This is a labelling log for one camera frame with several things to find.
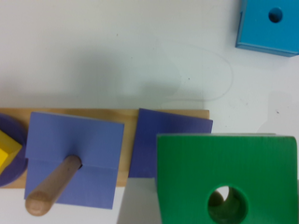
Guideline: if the yellow block on peg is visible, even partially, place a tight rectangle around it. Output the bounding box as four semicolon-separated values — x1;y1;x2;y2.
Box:
0;131;22;174

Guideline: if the purple round disc block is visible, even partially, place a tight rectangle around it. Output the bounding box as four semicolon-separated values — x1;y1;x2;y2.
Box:
0;114;28;187

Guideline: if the wooden peg base board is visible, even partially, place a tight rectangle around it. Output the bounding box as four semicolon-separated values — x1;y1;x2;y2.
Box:
0;107;210;189

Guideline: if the middle wooden peg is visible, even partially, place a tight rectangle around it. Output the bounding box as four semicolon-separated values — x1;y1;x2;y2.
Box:
25;155;82;217

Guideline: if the green square block with hole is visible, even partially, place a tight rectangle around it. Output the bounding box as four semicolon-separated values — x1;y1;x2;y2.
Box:
157;134;298;224

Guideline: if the light purple square block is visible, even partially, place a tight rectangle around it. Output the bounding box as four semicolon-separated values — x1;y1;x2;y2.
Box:
25;112;124;209

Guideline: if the blue square block with hole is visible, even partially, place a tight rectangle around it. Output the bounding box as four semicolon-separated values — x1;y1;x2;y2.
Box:
235;0;299;57

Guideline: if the dark purple square block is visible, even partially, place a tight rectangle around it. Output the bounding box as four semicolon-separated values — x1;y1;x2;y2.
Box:
129;108;213;178

